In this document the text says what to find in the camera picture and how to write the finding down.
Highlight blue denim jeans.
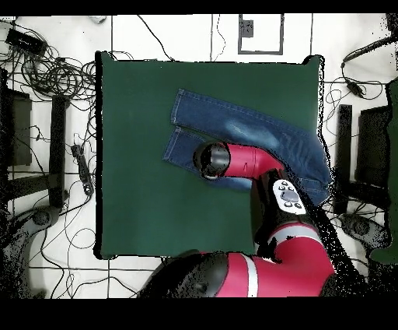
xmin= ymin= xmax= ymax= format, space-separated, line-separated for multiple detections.
xmin=162 ymin=87 xmax=333 ymax=206

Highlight dark green table cloth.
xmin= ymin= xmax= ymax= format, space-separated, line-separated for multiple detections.
xmin=95 ymin=51 xmax=324 ymax=260

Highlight black power strip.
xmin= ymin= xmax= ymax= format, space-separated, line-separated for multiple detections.
xmin=70 ymin=143 xmax=95 ymax=196

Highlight black stand bar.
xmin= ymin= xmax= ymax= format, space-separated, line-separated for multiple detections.
xmin=48 ymin=94 xmax=70 ymax=209
xmin=337 ymin=104 xmax=353 ymax=216

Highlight grey floor outlet plate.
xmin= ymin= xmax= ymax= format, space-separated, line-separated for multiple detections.
xmin=240 ymin=19 xmax=255 ymax=38

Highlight grey stand foot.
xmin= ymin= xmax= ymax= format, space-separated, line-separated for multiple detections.
xmin=340 ymin=212 xmax=391 ymax=250
xmin=2 ymin=205 xmax=61 ymax=250

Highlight black adapter box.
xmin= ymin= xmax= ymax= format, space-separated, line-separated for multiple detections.
xmin=5 ymin=27 xmax=48 ymax=58

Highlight grey floor hatch frame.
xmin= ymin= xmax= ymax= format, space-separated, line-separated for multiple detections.
xmin=238 ymin=13 xmax=285 ymax=56

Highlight long black cable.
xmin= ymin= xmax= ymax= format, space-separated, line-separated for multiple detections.
xmin=136 ymin=14 xmax=175 ymax=62

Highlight black cable tangle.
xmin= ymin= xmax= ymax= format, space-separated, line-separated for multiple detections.
xmin=0 ymin=18 xmax=97 ymax=104

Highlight black cable with plug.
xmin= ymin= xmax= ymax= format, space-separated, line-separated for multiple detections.
xmin=340 ymin=35 xmax=398 ymax=101

